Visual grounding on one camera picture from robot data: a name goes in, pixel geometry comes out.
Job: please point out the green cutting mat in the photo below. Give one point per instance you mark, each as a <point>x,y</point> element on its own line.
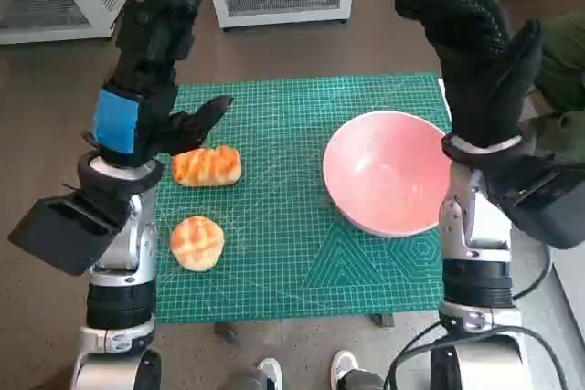
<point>283,225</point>

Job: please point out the pink bowl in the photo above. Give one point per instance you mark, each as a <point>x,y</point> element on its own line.
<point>384,171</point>

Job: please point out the white desk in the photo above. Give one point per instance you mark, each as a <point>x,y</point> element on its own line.
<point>571,312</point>

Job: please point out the white shoe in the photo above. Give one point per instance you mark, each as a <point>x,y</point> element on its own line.
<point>270,374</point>
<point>343,367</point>

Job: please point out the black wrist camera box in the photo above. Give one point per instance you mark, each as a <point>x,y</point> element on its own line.
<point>59,235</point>
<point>544,207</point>

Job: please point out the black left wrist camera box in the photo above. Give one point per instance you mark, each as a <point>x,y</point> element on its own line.
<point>59,235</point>

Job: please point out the black table leg bracket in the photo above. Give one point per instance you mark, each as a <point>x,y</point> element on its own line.
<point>225,333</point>
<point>381,320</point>

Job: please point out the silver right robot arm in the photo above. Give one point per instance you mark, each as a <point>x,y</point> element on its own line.
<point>475,280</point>

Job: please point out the long braided toy bread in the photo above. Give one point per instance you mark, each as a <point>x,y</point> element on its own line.
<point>208,166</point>

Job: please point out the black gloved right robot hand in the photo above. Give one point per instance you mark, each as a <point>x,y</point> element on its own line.
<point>475,66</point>

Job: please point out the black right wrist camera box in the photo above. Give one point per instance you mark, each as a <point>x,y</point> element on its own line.
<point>544,207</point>

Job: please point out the person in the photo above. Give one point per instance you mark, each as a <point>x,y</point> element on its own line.
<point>566,56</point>

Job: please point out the round toy bread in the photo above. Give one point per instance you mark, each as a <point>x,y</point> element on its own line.
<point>196,244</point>

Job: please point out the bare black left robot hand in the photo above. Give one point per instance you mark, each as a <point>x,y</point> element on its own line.
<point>155,102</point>

